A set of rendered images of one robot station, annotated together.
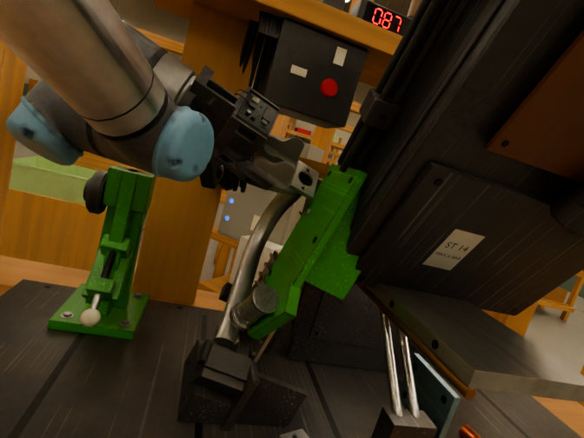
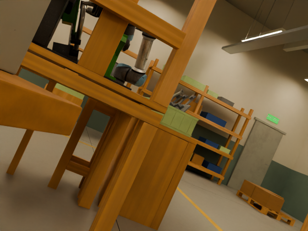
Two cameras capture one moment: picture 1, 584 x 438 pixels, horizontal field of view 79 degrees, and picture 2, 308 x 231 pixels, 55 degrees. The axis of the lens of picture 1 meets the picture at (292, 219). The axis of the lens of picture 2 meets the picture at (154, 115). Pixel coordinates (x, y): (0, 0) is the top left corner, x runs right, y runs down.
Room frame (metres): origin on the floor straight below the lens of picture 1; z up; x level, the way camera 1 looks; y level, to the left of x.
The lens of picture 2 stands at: (2.32, 0.54, 0.78)
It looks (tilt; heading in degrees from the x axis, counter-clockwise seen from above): 1 degrees up; 176
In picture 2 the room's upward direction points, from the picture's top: 25 degrees clockwise
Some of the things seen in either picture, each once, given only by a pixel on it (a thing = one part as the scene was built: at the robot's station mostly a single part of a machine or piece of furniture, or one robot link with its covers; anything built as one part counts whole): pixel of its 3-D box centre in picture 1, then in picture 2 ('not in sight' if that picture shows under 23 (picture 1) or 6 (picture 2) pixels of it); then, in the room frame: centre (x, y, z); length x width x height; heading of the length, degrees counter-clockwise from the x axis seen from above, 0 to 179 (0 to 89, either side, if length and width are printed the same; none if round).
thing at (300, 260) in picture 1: (329, 237); (71, 13); (0.50, -0.06, 1.17); 0.13 x 0.12 x 0.20; 105
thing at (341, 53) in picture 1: (308, 79); not in sight; (0.75, 0.05, 1.42); 0.17 x 0.12 x 0.15; 105
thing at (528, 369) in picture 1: (421, 301); not in sight; (0.50, -0.22, 1.11); 0.39 x 0.16 x 0.03; 15
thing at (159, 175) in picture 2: not in sight; (144, 164); (-0.35, 0.81, 0.39); 0.68 x 0.52 x 0.79; 5
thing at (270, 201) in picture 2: not in sight; (266, 200); (-4.30, 4.15, 0.22); 1.20 x 0.81 x 0.44; 8
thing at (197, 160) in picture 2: not in sight; (186, 123); (-5.24, 1.88, 1.12); 3.01 x 0.54 x 2.23; 103
